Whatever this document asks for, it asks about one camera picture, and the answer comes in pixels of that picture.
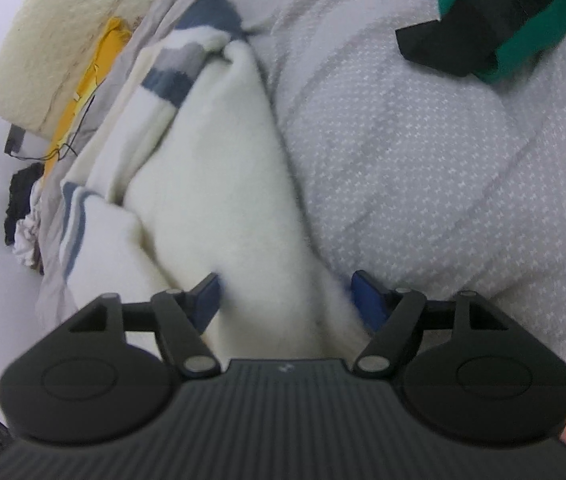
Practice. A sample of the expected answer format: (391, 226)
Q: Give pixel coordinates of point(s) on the white crumpled clothes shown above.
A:
(28, 240)

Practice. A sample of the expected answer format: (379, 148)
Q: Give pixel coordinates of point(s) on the yellow pillow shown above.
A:
(98, 65)

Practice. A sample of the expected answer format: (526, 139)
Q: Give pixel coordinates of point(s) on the white and navy towel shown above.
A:
(213, 185)

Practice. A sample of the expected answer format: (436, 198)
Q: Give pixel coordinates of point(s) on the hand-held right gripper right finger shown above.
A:
(368, 300)

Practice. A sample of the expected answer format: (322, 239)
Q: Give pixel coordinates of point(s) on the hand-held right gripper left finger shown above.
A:
(208, 297)

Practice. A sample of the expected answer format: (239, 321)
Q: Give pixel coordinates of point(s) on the grey bed cover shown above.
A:
(413, 160)

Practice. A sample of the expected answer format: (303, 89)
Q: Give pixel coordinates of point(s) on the cream quilted headboard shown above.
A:
(53, 35)

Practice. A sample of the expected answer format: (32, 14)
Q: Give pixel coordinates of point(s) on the dark clothes pile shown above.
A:
(23, 195)

